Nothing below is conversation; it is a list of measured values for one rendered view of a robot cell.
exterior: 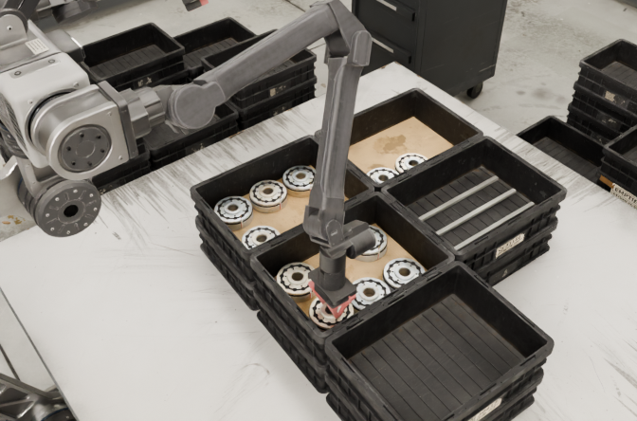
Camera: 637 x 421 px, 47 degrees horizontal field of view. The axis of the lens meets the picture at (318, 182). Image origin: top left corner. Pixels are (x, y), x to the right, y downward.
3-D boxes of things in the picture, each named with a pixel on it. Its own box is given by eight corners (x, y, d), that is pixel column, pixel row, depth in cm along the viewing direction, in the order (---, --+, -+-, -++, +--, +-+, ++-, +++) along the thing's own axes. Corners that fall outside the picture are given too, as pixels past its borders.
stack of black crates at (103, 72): (119, 167, 318) (99, 81, 289) (90, 135, 336) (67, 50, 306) (198, 133, 337) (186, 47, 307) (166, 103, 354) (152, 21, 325)
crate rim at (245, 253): (246, 263, 173) (246, 256, 171) (188, 194, 191) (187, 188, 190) (376, 195, 190) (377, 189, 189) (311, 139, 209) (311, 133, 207)
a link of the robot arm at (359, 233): (301, 217, 154) (324, 224, 146) (343, 194, 159) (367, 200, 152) (318, 266, 157) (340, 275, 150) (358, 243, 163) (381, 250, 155)
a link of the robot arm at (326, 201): (323, 30, 152) (354, 27, 143) (346, 36, 155) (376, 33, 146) (296, 232, 154) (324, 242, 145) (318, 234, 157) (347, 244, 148)
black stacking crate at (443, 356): (410, 478, 143) (414, 448, 135) (322, 373, 161) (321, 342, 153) (546, 375, 160) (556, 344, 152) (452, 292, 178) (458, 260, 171)
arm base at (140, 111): (109, 137, 131) (95, 82, 123) (149, 120, 135) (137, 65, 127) (131, 161, 126) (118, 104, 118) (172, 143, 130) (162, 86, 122)
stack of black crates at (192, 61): (199, 133, 337) (190, 70, 314) (167, 103, 354) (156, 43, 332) (269, 101, 355) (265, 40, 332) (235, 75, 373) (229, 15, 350)
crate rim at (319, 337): (320, 347, 155) (320, 340, 153) (247, 263, 173) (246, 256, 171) (457, 265, 172) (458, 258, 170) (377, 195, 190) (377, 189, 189)
